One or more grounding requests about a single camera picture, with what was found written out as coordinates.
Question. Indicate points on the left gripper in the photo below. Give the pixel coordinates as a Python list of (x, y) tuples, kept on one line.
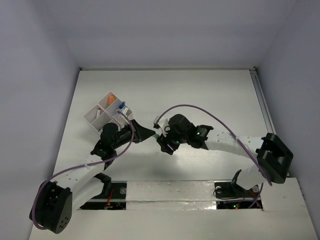
[(136, 131)]

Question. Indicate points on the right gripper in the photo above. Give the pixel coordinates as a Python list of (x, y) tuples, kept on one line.
[(163, 141)]

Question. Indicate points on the small spray bottle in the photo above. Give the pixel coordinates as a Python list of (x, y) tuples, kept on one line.
[(122, 105)]

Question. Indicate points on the orange cap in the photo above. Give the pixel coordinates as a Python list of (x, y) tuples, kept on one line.
[(111, 99)]

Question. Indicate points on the green plastic tool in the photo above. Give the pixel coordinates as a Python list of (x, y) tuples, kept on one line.
[(156, 136)]

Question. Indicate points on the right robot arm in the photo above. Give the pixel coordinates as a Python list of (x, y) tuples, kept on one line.
[(213, 139)]

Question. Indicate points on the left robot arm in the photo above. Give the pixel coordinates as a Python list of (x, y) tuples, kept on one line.
[(66, 191)]

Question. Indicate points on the white compartment organizer tray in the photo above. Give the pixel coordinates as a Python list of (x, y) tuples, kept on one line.
[(108, 113)]

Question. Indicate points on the white marker brown cap upper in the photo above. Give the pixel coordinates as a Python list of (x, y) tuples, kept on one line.
[(98, 112)]

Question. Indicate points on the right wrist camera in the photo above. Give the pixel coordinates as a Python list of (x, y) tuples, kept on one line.
[(162, 123)]

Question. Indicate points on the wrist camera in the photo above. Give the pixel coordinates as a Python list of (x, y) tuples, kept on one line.
[(125, 111), (162, 123)]

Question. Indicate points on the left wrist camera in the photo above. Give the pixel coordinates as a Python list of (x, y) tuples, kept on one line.
[(125, 111)]

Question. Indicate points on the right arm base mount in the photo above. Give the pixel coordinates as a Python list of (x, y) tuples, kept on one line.
[(231, 196)]

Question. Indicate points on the aluminium rail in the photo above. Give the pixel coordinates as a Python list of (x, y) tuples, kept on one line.
[(267, 120)]

